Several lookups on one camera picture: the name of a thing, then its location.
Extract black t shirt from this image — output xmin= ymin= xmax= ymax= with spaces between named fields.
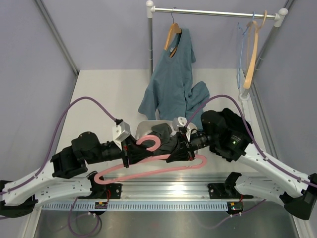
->
xmin=136 ymin=108 xmax=253 ymax=162

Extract pink plastic hanger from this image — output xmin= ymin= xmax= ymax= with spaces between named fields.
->
xmin=93 ymin=134 xmax=207 ymax=184

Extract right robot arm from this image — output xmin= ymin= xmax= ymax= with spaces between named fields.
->
xmin=166 ymin=108 xmax=317 ymax=220

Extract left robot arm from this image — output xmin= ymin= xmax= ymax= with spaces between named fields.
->
xmin=0 ymin=132 xmax=160 ymax=218

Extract teal blue t shirt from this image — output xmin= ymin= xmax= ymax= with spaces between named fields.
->
xmin=138 ymin=28 xmax=210 ymax=129

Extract wooden hanger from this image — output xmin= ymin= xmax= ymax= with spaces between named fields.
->
xmin=164 ymin=7 xmax=182 ymax=52

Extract beige plastic hanger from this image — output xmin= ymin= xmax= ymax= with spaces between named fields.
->
xmin=243 ymin=10 xmax=267 ymax=89

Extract grey clothes in basket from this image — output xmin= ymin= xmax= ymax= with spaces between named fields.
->
xmin=150 ymin=123 xmax=177 ymax=145

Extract white laundry basket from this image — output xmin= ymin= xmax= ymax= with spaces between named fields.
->
xmin=136 ymin=120 xmax=197 ymax=156

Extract metal clothes rack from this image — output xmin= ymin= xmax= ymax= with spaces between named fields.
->
xmin=146 ymin=0 xmax=288 ymax=122

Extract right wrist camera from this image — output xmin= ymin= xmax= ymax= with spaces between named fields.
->
xmin=172 ymin=117 xmax=191 ymax=141

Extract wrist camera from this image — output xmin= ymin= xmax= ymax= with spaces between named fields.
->
xmin=172 ymin=117 xmax=191 ymax=141
xmin=112 ymin=119 xmax=131 ymax=150

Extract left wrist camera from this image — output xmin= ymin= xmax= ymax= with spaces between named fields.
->
xmin=112 ymin=119 xmax=131 ymax=150

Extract aluminium mounting rail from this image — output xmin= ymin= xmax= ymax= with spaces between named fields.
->
xmin=74 ymin=172 xmax=275 ymax=201

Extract light blue cable duct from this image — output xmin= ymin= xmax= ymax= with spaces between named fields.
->
xmin=42 ymin=201 xmax=228 ymax=211

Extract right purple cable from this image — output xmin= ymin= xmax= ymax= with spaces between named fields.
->
xmin=184 ymin=94 xmax=317 ymax=229

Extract purple cable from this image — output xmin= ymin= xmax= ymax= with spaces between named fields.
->
xmin=184 ymin=94 xmax=317 ymax=229
xmin=0 ymin=96 xmax=119 ymax=236

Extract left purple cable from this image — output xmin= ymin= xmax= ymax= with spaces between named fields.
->
xmin=0 ymin=96 xmax=119 ymax=236

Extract light blue wire hanger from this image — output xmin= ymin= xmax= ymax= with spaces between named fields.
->
xmin=237 ymin=12 xmax=255 ymax=89

